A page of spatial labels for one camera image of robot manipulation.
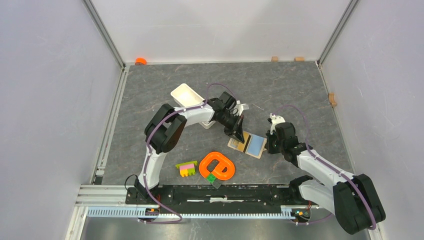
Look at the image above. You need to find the tan credit card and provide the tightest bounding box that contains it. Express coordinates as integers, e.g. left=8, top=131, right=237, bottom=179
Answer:
left=228, top=138, right=244, bottom=151

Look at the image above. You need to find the grey toy baseplate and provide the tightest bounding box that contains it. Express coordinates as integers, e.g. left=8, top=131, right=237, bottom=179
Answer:
left=211, top=178, right=223, bottom=189

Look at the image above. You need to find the orange curved toy track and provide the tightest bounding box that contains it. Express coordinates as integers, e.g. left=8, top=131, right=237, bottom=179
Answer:
left=198, top=151, right=236, bottom=181

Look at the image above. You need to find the curved wooden piece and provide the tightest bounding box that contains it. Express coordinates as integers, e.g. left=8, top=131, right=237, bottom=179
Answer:
left=328, top=92, right=338, bottom=108

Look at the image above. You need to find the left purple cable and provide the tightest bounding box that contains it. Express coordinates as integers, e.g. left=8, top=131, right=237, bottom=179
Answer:
left=143, top=82, right=238, bottom=225

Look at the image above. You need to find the green toy brick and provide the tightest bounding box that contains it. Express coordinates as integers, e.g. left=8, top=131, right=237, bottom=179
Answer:
left=206, top=173, right=217, bottom=184

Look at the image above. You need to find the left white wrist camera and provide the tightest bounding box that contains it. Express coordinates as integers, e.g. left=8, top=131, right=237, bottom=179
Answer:
left=232, top=103, right=249, bottom=116

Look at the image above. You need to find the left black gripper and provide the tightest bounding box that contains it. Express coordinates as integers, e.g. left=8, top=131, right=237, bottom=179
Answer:
left=218, top=110, right=244, bottom=144

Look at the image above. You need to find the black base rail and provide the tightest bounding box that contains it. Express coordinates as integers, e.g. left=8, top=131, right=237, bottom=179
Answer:
left=125, top=184, right=315, bottom=215

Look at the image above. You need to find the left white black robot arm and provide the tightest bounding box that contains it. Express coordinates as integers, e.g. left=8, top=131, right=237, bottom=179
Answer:
left=134, top=91, right=245, bottom=204

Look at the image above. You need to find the white slotted cable duct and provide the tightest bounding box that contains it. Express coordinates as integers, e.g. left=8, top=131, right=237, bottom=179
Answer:
left=86, top=206, right=295, bottom=220

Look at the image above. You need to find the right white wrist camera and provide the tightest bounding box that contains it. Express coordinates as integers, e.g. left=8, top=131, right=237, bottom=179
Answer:
left=269, top=113, right=286, bottom=135

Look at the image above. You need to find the green pink yellow brick stack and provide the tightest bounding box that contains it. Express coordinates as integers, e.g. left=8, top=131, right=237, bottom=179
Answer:
left=175, top=160, right=198, bottom=178

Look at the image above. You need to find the white rectangular tray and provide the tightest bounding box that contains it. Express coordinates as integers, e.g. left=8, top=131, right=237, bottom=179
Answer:
left=170, top=83, right=215, bottom=129

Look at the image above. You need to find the orange round cap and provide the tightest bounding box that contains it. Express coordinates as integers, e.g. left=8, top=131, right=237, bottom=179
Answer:
left=134, top=57, right=147, bottom=66

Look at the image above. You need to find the small wooden block right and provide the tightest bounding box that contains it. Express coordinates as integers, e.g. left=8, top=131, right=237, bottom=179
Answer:
left=294, top=56, right=305, bottom=62

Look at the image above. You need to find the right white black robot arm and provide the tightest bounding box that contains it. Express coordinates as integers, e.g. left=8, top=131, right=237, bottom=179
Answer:
left=266, top=115, right=386, bottom=235

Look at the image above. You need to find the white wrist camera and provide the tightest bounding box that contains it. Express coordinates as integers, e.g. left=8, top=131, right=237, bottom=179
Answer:
left=269, top=113, right=286, bottom=135
left=232, top=103, right=249, bottom=116

